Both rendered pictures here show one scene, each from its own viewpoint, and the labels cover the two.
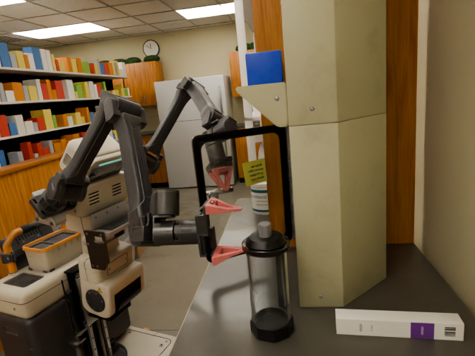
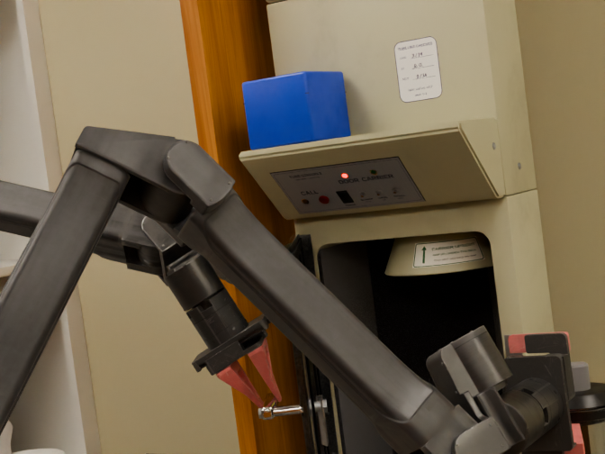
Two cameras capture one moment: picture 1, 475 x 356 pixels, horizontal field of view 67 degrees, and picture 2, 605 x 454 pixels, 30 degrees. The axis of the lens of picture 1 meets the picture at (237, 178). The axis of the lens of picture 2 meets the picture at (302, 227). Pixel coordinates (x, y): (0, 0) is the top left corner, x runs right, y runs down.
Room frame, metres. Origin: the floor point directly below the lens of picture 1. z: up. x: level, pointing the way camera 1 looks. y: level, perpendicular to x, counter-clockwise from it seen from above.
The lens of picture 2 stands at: (0.50, 1.27, 1.48)
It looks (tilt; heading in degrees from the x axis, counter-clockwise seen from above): 3 degrees down; 293
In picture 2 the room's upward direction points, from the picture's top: 7 degrees counter-clockwise
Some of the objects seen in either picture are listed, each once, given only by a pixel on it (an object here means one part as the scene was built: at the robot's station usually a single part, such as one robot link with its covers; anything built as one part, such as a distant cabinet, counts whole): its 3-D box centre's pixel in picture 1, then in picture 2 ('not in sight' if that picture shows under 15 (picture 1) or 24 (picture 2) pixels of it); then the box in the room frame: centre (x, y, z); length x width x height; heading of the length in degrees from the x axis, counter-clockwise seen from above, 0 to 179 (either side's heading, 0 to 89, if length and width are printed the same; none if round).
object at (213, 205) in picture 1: (221, 215); (549, 360); (0.76, 0.04, 1.23); 0.09 x 0.07 x 0.07; 81
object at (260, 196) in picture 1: (245, 193); (311, 396); (1.08, -0.02, 1.19); 0.30 x 0.01 x 0.40; 111
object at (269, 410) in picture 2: not in sight; (283, 404); (1.08, 0.06, 1.20); 0.10 x 0.05 x 0.03; 111
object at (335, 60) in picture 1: (336, 147); (441, 258); (0.96, -0.28, 1.33); 0.32 x 0.25 x 0.77; 171
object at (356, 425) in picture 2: not in sight; (452, 349); (0.96, -0.28, 1.19); 0.26 x 0.24 x 0.35; 171
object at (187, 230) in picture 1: (192, 232); (530, 408); (0.77, 0.11, 1.20); 0.07 x 0.07 x 0.10; 81
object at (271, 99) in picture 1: (266, 104); (368, 174); (0.99, -0.10, 1.46); 0.32 x 0.12 x 0.10; 171
